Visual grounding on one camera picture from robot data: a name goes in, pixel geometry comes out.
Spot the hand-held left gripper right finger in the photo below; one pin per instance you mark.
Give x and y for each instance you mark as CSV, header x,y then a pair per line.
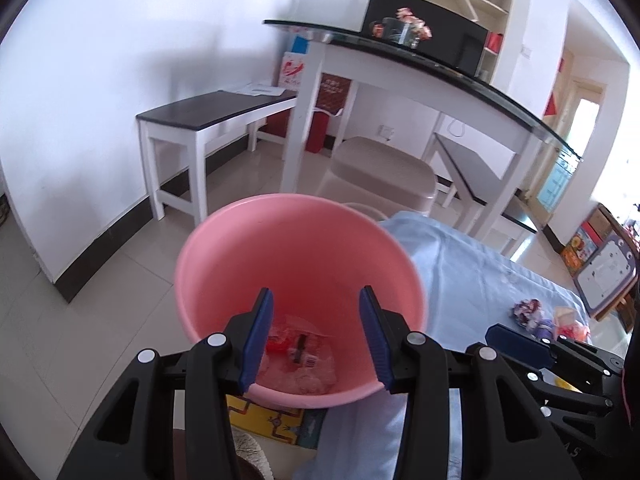
x,y
372,342

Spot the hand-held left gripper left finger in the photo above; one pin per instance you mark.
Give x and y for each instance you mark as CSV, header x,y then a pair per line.
x,y
257,340

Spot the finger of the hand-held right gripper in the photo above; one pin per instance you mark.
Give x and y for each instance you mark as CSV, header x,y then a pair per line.
x,y
517,345
570,397

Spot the small purple wrapper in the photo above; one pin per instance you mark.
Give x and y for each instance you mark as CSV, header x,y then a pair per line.
x,y
546,329

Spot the red patterned clothes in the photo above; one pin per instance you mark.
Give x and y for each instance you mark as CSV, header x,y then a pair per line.
x,y
527,312

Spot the pink wrapper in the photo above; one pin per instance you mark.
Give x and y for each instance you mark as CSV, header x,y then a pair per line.
x,y
570,325

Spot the clear plastic wrapper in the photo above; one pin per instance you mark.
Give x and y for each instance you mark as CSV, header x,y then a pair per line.
x,y
312,375

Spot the pink plastic basin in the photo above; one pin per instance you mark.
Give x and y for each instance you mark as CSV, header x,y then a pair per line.
x,y
300,260

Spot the small yellow object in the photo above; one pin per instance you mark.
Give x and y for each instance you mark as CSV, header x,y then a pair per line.
x,y
565,384

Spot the light blue cloth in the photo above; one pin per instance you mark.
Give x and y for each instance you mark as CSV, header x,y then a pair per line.
x,y
465,285

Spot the yellow printed floor mat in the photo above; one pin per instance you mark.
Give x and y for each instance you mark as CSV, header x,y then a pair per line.
x,y
265,420

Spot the grey fuzzy cloth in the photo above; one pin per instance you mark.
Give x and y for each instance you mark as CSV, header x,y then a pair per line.
x,y
252,452

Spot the colourful picture box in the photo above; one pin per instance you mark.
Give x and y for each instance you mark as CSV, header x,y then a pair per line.
x,y
580,250

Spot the white drawing board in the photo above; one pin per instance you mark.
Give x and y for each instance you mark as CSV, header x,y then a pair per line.
x,y
607,270

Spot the turquoise door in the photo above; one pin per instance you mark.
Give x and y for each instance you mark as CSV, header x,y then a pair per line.
x,y
555,185

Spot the beige plastic stool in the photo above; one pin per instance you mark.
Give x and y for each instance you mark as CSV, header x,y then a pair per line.
x,y
380,165

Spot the short white bench dark top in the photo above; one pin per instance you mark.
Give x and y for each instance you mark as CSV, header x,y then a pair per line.
x,y
465,170

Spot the long white bench dark top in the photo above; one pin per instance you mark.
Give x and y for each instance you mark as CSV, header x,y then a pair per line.
x,y
200,112

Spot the white table with black top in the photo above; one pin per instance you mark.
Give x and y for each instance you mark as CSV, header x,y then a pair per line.
x,y
500,97

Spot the white papers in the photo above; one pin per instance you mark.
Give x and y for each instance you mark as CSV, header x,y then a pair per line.
x,y
260,89

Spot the dark red gift bag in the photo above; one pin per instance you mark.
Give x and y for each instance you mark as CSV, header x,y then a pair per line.
x,y
334,92

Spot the red and white box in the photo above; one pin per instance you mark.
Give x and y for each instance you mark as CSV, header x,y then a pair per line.
x,y
291,71

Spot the glass vase with flowers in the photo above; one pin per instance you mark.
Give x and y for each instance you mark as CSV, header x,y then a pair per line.
x,y
402,32

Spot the black television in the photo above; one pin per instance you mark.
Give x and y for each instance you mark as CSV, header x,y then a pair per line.
x,y
400,2

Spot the white wall socket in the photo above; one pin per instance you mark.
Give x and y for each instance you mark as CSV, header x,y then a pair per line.
x,y
386,131

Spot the red wall decoration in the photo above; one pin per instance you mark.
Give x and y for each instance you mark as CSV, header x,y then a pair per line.
x,y
551,106

